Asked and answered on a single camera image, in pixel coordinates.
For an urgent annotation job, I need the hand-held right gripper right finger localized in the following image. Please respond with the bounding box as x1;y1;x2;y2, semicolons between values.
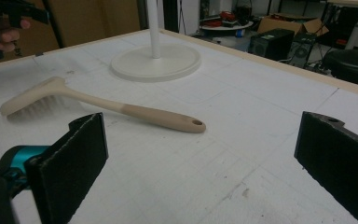
293;110;358;224

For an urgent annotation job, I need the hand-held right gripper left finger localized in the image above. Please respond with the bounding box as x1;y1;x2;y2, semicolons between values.
23;112;110;224

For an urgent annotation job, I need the beige long-handled scrub brush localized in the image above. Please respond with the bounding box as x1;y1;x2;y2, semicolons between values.
0;76;207;134

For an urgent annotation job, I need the brown cardboard sheet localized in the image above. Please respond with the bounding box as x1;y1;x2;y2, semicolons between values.
0;0;142;67

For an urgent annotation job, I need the grey computer case with fan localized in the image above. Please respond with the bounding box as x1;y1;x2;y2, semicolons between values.
287;32;317;68

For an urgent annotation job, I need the black computer tower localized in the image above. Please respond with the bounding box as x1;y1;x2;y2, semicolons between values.
248;28;296;62

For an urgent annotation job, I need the white lamp stand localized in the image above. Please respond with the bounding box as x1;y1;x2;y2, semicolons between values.
109;0;202;84

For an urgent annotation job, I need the open cardboard box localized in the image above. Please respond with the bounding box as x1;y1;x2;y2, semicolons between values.
256;13;330;37

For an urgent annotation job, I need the round white side table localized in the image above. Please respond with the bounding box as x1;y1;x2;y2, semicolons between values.
199;20;255;33

